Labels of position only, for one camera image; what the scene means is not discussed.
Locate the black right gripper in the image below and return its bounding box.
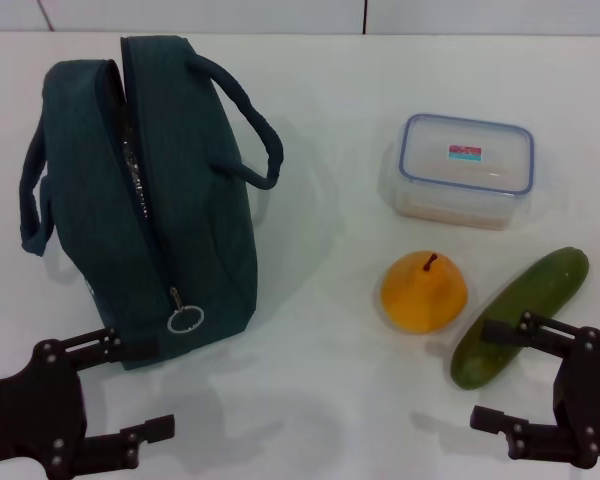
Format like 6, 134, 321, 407
470, 310, 600, 472

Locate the dark teal insulated lunch bag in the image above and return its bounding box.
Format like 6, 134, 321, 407
19, 34, 285, 372

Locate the orange yellow pear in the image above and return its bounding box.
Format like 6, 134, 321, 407
379, 251, 469, 334

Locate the green cucumber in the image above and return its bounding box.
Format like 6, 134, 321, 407
449, 246, 591, 392

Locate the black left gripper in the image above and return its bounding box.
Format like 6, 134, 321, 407
0, 327, 176, 480

